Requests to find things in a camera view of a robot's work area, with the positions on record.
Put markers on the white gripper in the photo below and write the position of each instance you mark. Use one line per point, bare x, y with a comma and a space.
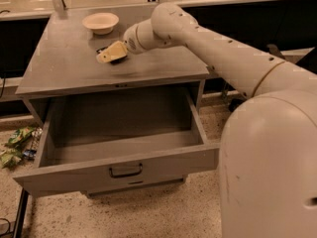
130, 42

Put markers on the dark blue rxbar wrapper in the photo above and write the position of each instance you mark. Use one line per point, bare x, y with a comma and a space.
112, 61

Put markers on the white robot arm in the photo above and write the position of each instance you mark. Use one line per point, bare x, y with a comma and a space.
268, 149

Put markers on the grey drawer cabinet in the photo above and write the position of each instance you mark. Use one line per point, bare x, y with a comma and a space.
65, 61

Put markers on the open grey top drawer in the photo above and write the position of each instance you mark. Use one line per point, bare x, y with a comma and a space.
85, 135

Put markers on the white paper bowl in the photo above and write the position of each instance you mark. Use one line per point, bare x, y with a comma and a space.
101, 23

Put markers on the silver snack wrapper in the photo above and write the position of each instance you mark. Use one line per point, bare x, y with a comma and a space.
36, 137

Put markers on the green chip bag upper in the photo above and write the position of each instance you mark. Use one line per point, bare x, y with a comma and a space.
19, 136

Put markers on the green chip bag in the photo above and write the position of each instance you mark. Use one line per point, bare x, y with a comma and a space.
10, 158
19, 136

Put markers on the blue snack packet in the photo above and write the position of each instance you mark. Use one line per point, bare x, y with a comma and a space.
29, 154

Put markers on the green chip bag lower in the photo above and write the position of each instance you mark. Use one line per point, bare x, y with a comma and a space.
10, 158

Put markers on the black metal stand leg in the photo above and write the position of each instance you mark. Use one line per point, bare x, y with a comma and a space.
18, 227

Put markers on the black office chair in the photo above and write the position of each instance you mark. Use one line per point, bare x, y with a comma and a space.
256, 73

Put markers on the black drawer handle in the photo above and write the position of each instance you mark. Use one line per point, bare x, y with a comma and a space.
125, 172

